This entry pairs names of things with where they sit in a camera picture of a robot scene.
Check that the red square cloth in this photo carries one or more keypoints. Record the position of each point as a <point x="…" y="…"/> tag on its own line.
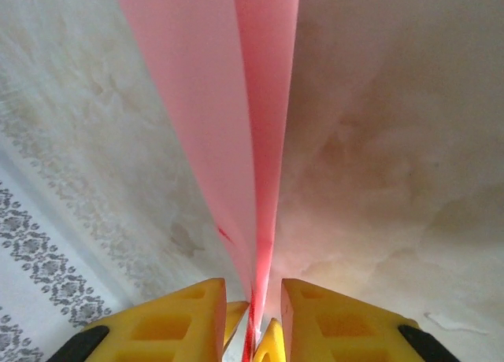
<point x="204" y="102"/>

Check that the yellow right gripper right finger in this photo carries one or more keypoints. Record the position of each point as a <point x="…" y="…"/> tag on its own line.
<point x="346" y="330"/>

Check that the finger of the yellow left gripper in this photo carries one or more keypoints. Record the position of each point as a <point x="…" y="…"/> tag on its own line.
<point x="233" y="316"/>
<point x="271" y="346"/>

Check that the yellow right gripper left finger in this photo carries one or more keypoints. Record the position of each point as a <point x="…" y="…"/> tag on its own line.
<point x="165" y="330"/>

